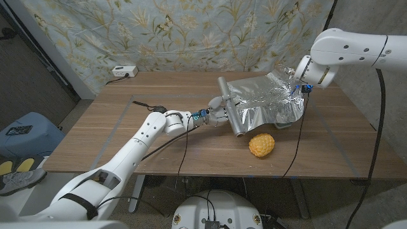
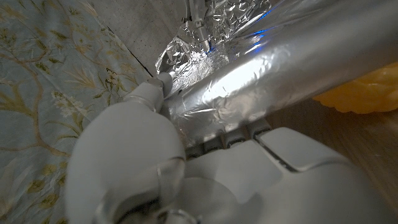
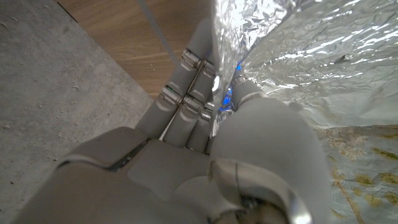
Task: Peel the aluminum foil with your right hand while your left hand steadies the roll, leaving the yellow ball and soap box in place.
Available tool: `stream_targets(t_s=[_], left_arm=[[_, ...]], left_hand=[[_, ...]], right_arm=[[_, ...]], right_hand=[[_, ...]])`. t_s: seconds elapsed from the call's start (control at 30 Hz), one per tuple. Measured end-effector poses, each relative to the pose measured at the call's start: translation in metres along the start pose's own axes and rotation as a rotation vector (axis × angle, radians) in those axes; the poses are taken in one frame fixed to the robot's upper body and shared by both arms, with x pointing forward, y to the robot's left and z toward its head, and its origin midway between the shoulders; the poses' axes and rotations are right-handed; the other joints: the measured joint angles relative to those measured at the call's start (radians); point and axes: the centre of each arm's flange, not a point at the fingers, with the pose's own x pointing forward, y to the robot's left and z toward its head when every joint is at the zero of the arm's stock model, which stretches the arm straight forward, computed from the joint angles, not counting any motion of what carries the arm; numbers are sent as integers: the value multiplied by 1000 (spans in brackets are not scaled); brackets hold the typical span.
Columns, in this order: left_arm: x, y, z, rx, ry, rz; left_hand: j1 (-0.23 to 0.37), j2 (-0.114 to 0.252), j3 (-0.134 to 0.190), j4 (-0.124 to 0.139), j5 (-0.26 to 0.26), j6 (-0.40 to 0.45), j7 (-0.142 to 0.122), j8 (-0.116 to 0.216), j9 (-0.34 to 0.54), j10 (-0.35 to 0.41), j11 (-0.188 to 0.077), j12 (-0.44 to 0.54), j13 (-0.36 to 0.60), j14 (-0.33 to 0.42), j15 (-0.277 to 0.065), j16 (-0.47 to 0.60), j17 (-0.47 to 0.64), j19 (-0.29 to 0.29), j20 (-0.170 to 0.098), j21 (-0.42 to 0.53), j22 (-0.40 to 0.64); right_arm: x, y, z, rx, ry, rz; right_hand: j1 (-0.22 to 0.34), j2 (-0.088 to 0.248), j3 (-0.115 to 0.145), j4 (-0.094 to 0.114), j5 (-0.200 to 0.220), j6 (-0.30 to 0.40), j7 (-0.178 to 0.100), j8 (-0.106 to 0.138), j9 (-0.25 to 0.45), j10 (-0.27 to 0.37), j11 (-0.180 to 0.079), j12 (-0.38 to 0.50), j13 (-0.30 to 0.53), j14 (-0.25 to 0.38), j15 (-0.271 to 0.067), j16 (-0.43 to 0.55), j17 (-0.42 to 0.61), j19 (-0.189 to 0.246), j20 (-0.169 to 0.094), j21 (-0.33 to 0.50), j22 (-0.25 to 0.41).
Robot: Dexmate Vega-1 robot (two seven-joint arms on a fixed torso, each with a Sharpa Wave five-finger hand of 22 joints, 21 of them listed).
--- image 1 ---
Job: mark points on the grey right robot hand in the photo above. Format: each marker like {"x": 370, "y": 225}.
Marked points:
{"x": 294, "y": 79}

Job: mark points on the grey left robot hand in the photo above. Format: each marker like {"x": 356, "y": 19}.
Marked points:
{"x": 217, "y": 114}

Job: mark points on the aluminum foil roll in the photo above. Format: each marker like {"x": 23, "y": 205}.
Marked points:
{"x": 267, "y": 98}

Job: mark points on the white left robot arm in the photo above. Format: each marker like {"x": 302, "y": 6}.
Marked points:
{"x": 136, "y": 146}

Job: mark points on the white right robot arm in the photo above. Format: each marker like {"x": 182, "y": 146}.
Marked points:
{"x": 346, "y": 51}

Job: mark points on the teal soap box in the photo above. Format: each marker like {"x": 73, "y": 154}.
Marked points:
{"x": 284, "y": 125}

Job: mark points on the yellow bumpy ball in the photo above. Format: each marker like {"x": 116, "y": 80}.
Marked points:
{"x": 261, "y": 145}

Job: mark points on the black torso connector box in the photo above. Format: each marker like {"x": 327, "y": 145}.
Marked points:
{"x": 212, "y": 224}

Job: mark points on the black backdrop pole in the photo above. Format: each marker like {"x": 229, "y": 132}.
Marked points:
{"x": 329, "y": 14}

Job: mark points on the floral backdrop cloth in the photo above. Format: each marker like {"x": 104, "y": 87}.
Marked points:
{"x": 190, "y": 35}

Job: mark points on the white robot torso base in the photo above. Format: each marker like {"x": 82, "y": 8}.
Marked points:
{"x": 219, "y": 206}

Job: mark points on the white power strip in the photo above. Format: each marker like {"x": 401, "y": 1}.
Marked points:
{"x": 124, "y": 71}

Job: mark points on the grey table leg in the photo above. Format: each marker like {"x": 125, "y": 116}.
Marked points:
{"x": 299, "y": 198}
{"x": 136, "y": 197}

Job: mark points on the blue stool with phone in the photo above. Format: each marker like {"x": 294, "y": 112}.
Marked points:
{"x": 35, "y": 140}

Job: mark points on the white floor platform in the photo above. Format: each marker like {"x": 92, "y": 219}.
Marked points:
{"x": 47, "y": 191}

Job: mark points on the white robot chest cover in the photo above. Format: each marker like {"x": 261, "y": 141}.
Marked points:
{"x": 63, "y": 225}

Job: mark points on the black slipper yellow insole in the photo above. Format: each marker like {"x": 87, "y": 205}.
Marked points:
{"x": 25, "y": 164}
{"x": 4, "y": 167}

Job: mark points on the grey sneaker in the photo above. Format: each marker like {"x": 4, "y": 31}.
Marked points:
{"x": 19, "y": 181}

